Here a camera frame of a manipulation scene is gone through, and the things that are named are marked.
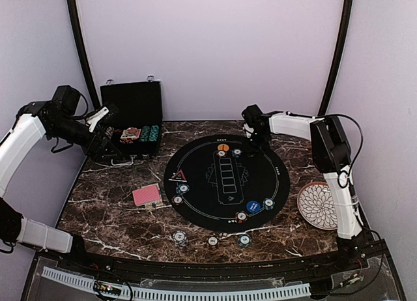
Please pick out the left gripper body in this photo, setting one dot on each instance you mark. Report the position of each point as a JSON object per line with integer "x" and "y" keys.
{"x": 94, "y": 154}

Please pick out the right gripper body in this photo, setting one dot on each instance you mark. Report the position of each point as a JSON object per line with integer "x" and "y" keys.
{"x": 259, "y": 142}

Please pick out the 50 chips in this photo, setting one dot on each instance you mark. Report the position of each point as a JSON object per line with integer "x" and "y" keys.
{"x": 182, "y": 188}
{"x": 268, "y": 204}
{"x": 236, "y": 152}

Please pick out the orange big blind button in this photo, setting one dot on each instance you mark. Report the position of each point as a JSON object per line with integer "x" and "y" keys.
{"x": 223, "y": 147}

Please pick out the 100 chips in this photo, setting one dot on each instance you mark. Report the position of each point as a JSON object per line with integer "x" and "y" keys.
{"x": 221, "y": 153}
{"x": 241, "y": 217}
{"x": 177, "y": 200}

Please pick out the blue small blind button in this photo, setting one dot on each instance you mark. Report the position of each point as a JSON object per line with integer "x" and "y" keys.
{"x": 253, "y": 207}

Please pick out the red triangular all-in marker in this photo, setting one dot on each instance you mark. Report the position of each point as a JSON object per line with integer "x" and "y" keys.
{"x": 178, "y": 176}

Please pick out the green-blue 50 chip stack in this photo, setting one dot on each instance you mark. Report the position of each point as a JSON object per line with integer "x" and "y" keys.
{"x": 244, "y": 240}

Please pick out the orange 100 chip stack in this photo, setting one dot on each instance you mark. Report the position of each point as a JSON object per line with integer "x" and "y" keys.
{"x": 213, "y": 241}

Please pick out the blue chip stack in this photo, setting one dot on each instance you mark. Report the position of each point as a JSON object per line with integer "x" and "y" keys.
{"x": 180, "y": 239}

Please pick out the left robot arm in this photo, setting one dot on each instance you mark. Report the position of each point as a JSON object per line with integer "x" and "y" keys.
{"x": 57, "y": 119}

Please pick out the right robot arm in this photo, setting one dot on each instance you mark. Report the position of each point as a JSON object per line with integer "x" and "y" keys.
{"x": 331, "y": 153}

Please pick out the card deck in case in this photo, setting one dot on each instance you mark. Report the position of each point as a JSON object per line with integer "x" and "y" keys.
{"x": 130, "y": 134}

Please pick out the green chip row left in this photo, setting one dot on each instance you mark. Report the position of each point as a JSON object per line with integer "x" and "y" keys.
{"x": 144, "y": 135}

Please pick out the green chip row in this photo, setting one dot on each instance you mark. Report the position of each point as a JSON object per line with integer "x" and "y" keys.
{"x": 154, "y": 133}
{"x": 144, "y": 135}

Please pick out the green chip row right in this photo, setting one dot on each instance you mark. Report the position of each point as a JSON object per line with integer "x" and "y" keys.
{"x": 154, "y": 133}

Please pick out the black poker chip case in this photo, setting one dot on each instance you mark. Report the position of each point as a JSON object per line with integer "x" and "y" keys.
{"x": 139, "y": 104}

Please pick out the round black poker mat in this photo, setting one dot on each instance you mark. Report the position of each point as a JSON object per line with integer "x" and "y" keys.
{"x": 221, "y": 187}

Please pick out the red card deck in box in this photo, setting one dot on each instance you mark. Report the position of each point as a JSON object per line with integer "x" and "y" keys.
{"x": 148, "y": 196}

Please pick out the floral patterned plate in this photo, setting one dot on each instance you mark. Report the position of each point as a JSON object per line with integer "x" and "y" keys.
{"x": 316, "y": 206}

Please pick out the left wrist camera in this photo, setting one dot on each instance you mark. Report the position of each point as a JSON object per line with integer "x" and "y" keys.
{"x": 105, "y": 113}

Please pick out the white cable duct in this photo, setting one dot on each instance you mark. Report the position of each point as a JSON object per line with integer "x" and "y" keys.
{"x": 158, "y": 289}

